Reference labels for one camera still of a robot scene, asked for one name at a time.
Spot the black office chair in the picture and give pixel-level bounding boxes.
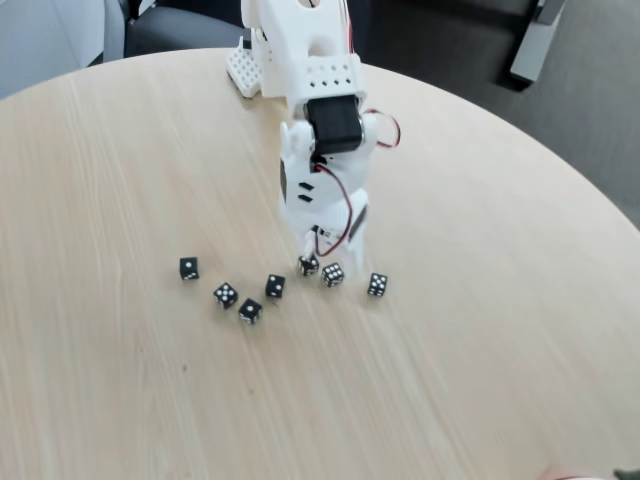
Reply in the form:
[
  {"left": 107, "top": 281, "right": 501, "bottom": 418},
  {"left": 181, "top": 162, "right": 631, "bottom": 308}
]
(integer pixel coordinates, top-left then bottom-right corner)
[{"left": 123, "top": 0, "right": 246, "bottom": 59}]

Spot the red black servo cable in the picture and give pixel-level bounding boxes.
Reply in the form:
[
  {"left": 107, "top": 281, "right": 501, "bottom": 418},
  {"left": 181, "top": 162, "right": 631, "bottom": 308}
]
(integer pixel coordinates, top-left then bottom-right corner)
[{"left": 298, "top": 107, "right": 402, "bottom": 257}]

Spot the person's hand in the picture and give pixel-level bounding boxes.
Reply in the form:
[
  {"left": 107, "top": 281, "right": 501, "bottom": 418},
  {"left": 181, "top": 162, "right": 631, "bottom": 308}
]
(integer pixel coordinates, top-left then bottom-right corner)
[{"left": 540, "top": 466, "right": 615, "bottom": 480}]

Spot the grey desk leg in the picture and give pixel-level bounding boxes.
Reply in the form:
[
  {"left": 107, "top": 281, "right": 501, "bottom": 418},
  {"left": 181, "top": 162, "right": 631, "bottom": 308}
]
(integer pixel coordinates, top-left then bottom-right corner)
[{"left": 509, "top": 0, "right": 569, "bottom": 87}]

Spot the white cabinet panel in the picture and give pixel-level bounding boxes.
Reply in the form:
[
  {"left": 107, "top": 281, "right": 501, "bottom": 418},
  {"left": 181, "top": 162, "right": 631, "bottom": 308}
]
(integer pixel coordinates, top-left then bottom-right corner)
[{"left": 0, "top": 0, "right": 126, "bottom": 100}]

